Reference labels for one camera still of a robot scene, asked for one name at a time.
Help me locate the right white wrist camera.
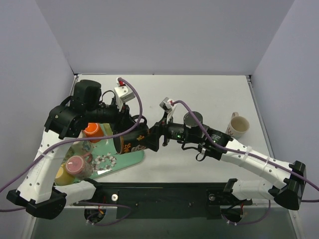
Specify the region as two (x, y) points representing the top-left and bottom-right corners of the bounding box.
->
(159, 97), (176, 122)

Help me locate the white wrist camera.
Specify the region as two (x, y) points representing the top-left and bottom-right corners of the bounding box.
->
(159, 97), (176, 122)
(114, 77), (135, 104)

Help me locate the yellow mug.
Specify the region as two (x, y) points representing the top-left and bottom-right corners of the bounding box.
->
(54, 165), (75, 186)

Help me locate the green floral tray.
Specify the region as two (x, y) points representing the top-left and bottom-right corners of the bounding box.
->
(61, 138), (145, 182)

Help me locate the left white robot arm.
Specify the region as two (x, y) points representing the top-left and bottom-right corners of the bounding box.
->
(6, 78), (143, 220)

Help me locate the aluminium rail frame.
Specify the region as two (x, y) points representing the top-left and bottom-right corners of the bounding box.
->
(29, 74), (299, 212)

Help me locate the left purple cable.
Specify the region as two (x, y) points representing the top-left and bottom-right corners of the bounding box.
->
(0, 77), (144, 213)

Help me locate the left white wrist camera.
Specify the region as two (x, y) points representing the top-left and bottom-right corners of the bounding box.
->
(114, 77), (135, 104)

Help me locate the orange mug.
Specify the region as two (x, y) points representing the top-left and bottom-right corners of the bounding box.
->
(84, 123), (104, 143)

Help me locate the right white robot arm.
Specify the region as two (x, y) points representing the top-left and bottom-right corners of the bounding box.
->
(149, 112), (306, 211)

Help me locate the beige bird mug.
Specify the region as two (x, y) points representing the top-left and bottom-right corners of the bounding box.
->
(225, 112), (250, 139)

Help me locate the black gold-rimmed mug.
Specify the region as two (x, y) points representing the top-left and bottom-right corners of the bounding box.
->
(113, 123), (150, 154)

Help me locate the pink mug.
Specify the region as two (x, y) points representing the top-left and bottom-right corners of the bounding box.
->
(65, 153), (93, 180)

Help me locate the pale green mug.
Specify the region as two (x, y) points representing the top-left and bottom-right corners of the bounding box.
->
(102, 123), (113, 136)

